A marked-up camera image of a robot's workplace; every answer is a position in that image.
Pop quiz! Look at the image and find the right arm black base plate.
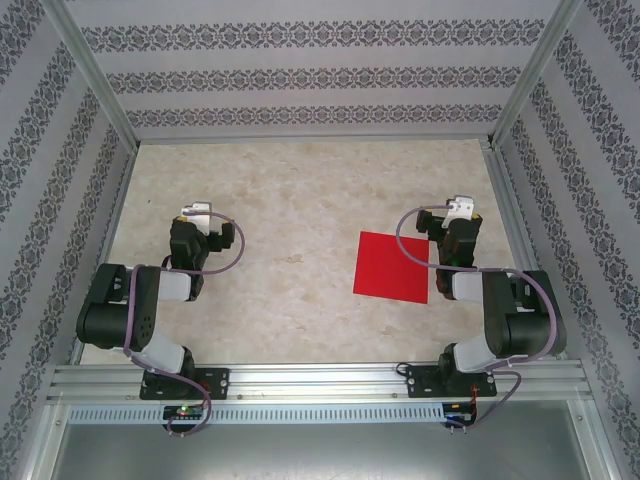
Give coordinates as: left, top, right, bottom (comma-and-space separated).
407, 364, 499, 400

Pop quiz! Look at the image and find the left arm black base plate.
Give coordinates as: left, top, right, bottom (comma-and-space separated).
139, 367, 231, 400

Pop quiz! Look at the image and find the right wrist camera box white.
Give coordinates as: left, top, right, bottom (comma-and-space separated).
443, 195, 475, 224

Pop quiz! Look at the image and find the aluminium mounting rail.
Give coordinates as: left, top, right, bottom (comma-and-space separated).
47, 361, 594, 404

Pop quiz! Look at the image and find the slotted grey cable duct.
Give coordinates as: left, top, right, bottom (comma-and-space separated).
67, 402, 446, 424

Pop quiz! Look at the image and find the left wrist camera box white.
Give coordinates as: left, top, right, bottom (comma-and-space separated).
179, 201, 214, 235

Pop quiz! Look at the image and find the aluminium side rail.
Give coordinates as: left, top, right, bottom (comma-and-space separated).
482, 142, 571, 362
68, 144, 139, 365

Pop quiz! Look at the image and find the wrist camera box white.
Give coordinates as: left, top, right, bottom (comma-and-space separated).
179, 201, 214, 235
443, 195, 475, 224

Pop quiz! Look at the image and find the aluminium frame post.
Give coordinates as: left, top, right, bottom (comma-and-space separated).
487, 0, 585, 147
42, 0, 140, 147

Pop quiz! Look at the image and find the red paper sheet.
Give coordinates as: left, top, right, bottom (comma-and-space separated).
352, 231, 432, 305

